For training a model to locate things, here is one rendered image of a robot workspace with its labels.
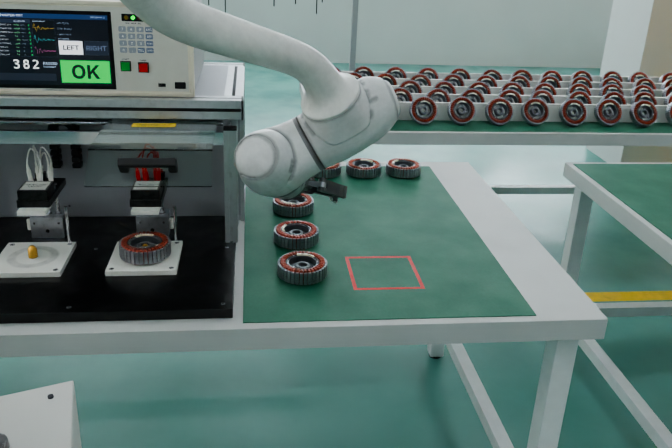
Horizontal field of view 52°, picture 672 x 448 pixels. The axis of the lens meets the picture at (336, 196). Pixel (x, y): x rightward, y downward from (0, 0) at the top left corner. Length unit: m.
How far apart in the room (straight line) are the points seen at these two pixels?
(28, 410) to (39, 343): 0.41
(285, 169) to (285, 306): 0.43
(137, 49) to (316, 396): 1.35
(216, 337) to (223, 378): 1.12
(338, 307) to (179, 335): 0.33
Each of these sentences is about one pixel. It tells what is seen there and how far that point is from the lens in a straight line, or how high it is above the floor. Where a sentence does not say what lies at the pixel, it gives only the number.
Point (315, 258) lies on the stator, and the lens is 1.57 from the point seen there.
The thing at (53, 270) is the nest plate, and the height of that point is 0.78.
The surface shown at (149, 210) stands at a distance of 1.59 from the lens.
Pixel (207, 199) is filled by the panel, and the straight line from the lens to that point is 1.81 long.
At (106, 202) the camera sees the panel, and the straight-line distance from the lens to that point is 1.85.
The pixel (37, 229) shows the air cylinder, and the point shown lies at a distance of 1.77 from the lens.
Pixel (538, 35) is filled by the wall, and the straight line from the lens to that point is 8.58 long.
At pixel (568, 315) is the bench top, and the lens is 1.55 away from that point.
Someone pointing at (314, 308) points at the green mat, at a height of 0.75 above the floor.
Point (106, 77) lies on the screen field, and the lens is 1.62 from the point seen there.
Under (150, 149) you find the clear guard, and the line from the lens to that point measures 1.41.
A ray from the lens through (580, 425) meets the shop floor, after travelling 2.51.
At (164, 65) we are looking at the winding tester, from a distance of 1.60.
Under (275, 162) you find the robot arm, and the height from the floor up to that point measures 1.14.
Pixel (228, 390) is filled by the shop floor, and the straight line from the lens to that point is 2.46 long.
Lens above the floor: 1.50
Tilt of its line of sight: 22 degrees down
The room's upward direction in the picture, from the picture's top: 3 degrees clockwise
